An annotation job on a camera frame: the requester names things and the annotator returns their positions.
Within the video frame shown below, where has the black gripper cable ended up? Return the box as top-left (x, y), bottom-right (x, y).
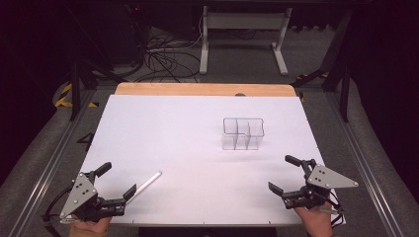
top-left (42, 185), bottom-right (74, 237)
top-left (324, 189), bottom-right (346, 229)

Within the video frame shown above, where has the wooden table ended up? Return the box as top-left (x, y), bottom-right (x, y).
top-left (114, 82), bottom-right (297, 98)

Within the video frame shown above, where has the white pen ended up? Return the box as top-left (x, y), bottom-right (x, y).
top-left (126, 170), bottom-right (163, 204)

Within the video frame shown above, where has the white table cover board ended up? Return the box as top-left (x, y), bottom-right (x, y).
top-left (64, 94), bottom-right (348, 228)

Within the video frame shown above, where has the black metal stand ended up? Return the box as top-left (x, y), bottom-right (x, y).
top-left (290, 8), bottom-right (352, 123)
top-left (67, 6), bottom-right (129, 121)

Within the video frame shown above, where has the aluminium floor rail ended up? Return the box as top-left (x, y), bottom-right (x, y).
top-left (7, 88), bottom-right (100, 237)
top-left (324, 90), bottom-right (412, 237)

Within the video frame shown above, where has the person's left hand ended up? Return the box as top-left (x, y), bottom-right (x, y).
top-left (68, 216), bottom-right (114, 237)

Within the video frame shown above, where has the white metal desk frame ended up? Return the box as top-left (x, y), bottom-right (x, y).
top-left (199, 5), bottom-right (293, 77)

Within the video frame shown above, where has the person's right hand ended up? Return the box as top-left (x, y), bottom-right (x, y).
top-left (293, 204), bottom-right (334, 237)

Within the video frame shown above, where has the clear plastic compartment organizer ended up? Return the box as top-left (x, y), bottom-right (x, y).
top-left (220, 117), bottom-right (266, 152)

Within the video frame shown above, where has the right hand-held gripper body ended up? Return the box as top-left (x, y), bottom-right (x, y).
top-left (281, 158), bottom-right (360, 215)

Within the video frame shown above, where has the yellow black hazard tape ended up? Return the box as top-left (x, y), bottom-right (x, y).
top-left (53, 81), bottom-right (100, 110)

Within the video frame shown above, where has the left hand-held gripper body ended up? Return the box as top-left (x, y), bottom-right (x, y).
top-left (58, 171), bottom-right (127, 225)

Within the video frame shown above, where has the tangle of black floor cables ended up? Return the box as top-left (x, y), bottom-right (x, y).
top-left (132, 6), bottom-right (203, 84)

